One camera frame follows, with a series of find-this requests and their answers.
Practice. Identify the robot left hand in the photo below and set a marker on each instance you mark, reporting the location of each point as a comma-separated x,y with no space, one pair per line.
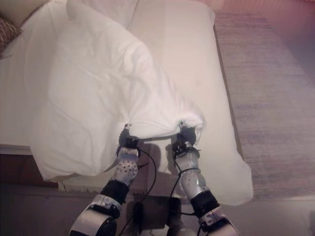
124,138

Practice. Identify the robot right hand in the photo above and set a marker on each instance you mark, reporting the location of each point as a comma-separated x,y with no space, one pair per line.
187,135

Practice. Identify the white duvet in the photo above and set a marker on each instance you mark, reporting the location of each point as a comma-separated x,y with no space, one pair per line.
98,93

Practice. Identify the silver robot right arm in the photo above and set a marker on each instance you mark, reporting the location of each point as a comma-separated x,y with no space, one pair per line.
197,186

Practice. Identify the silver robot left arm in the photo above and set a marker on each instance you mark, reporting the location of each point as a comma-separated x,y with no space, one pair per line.
115,182

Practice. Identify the bed with white sheet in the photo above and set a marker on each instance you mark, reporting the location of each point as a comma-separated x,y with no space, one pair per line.
187,86

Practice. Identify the black robot torso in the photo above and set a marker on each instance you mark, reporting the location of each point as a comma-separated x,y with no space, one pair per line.
157,214

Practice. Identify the striped grey rug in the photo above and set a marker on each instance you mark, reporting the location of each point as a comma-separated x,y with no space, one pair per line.
268,103

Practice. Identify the brown patterned cushion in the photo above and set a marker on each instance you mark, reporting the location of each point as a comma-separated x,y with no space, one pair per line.
6,34

